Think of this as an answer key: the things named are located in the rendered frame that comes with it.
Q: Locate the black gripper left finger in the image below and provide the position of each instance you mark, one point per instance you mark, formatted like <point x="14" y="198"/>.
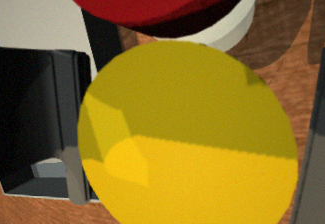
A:
<point x="41" y="92"/>

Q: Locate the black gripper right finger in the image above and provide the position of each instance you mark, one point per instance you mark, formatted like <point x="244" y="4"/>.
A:
<point x="309" y="202"/>

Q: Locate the grey tray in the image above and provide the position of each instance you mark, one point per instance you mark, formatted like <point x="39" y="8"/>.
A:
<point x="52" y="24"/>

